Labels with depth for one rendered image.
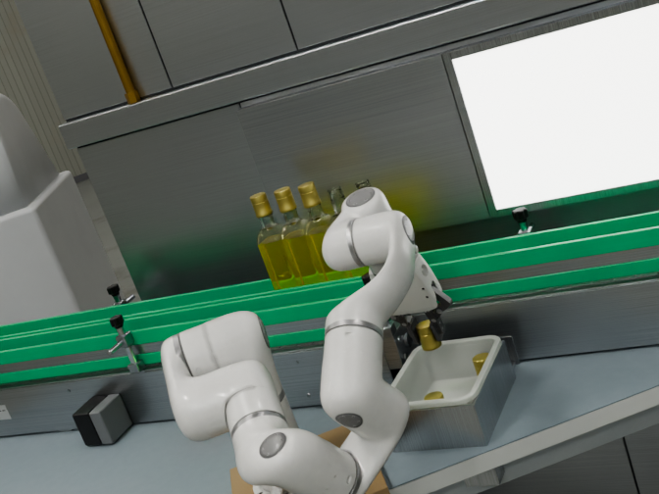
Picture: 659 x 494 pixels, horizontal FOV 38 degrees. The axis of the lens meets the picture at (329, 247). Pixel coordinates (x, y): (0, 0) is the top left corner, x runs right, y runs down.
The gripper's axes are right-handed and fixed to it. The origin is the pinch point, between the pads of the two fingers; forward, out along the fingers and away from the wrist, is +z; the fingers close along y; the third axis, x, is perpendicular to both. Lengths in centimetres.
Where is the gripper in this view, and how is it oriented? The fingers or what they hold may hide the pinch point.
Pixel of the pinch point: (426, 328)
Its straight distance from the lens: 168.0
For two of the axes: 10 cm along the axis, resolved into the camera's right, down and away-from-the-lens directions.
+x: -3.0, 6.2, -7.3
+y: -8.6, 1.6, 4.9
